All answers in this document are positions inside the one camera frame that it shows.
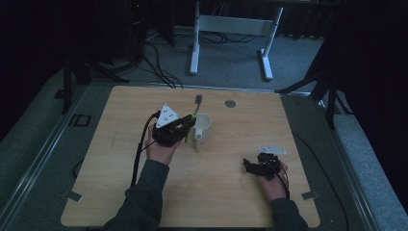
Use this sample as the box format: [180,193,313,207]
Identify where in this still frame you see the dark computer tower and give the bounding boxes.
[125,0,150,61]

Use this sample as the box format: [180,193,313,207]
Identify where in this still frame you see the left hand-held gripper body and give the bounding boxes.
[151,103,189,148]

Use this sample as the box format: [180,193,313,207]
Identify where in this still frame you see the white metal desk frame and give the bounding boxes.
[189,0,285,82]

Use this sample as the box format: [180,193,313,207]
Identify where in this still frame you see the person's left hand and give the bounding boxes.
[144,132,183,167]

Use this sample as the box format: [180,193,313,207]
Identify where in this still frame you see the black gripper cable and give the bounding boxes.
[274,164,292,200]
[129,110,162,189]

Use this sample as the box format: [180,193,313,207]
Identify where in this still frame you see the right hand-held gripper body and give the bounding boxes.
[254,143,288,182]

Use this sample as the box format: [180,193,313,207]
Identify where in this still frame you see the thin black floor cable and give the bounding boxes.
[292,132,351,231]

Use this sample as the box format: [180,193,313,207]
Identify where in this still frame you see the black tripod stand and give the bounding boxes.
[53,44,130,116]
[274,47,354,131]

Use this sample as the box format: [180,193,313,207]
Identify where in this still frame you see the aluminium floor rail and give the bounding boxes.
[319,98,383,231]
[0,84,90,223]

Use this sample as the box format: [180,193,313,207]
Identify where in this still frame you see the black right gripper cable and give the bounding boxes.
[274,164,292,200]

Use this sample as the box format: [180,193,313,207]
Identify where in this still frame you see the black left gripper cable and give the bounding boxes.
[129,110,162,189]

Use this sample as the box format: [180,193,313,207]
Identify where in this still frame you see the grey tape strip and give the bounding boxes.
[300,191,320,201]
[62,189,83,203]

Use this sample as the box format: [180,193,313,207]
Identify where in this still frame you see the green toothbrush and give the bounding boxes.
[184,93,204,144]

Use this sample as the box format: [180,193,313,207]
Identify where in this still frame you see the white cup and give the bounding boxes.
[191,113,214,154]

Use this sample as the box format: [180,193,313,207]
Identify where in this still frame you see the person's right hand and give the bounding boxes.
[255,161,290,203]

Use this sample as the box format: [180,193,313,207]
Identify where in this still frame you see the black floor cables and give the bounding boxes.
[140,40,185,90]

